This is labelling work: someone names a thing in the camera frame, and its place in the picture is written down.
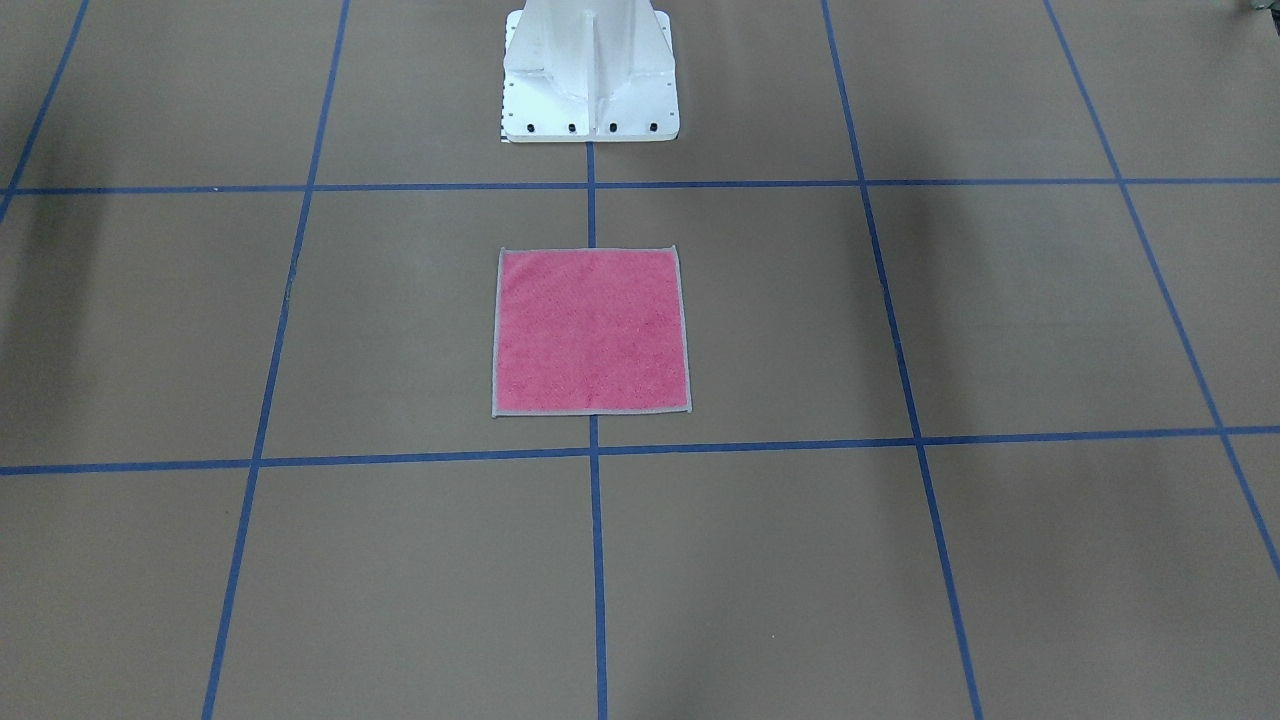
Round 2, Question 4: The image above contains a pink and grey towel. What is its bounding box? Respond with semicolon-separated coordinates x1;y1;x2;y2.
492;247;692;416

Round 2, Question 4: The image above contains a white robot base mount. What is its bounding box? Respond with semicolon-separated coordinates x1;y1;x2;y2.
500;1;681;143

